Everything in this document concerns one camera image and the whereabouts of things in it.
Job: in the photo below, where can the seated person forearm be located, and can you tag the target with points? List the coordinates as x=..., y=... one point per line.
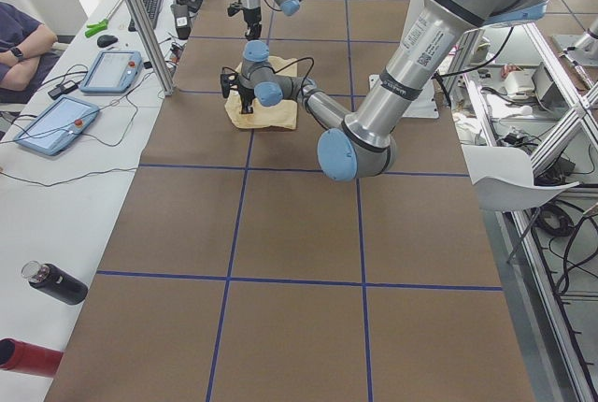
x=20, y=72

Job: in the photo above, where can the green plastic tool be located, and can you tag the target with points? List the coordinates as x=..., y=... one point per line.
x=96, y=28

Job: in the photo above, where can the black computer mouse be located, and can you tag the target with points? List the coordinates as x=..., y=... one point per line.
x=104, y=41

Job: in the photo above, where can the blue teach pendant far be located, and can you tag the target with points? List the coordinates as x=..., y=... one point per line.
x=112, y=72

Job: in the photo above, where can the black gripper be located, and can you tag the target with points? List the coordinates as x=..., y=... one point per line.
x=251, y=17
x=246, y=93

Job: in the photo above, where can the beige long sleeve shirt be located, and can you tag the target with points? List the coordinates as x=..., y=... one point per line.
x=275, y=85

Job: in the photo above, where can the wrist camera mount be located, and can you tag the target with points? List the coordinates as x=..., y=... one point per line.
x=229, y=82
x=234, y=8

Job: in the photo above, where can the white plastic chair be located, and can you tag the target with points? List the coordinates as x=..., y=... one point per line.
x=503, y=179

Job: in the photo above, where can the blue teach pendant near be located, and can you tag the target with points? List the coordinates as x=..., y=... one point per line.
x=57, y=127

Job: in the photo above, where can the aluminium frame post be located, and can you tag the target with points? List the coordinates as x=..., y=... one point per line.
x=152, y=48

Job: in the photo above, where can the black keyboard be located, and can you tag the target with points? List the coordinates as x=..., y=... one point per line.
x=153, y=9

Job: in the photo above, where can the blue teach pendant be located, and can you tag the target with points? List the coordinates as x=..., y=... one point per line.
x=57, y=127
x=112, y=72

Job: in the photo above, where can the black water bottle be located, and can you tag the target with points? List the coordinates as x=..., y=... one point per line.
x=53, y=281

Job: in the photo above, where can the red water bottle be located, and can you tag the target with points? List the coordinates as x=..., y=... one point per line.
x=26, y=358

